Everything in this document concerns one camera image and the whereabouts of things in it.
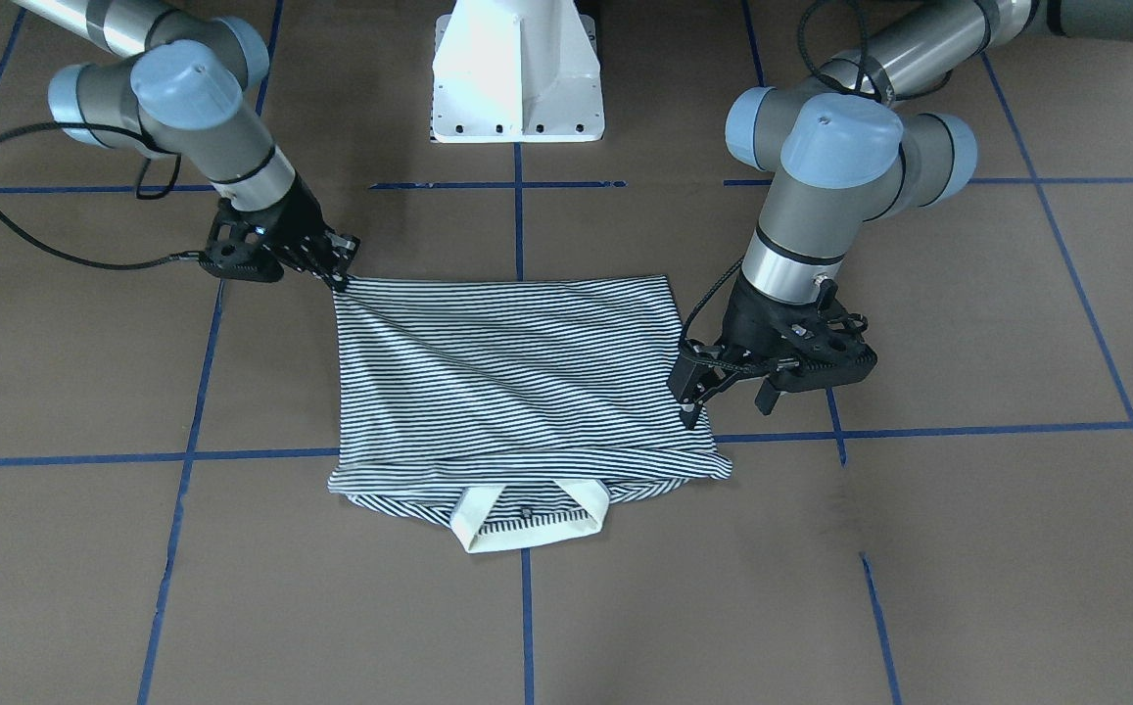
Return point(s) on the navy white striped polo shirt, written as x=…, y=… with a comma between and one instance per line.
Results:
x=513, y=414

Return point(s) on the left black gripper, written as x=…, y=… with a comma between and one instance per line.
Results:
x=750, y=323

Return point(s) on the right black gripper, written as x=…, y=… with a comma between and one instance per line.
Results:
x=294, y=221

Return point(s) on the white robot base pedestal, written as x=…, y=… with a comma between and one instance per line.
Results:
x=517, y=72

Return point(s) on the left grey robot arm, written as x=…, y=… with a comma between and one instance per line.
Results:
x=839, y=155

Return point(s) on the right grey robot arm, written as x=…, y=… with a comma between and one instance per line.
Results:
x=178, y=90

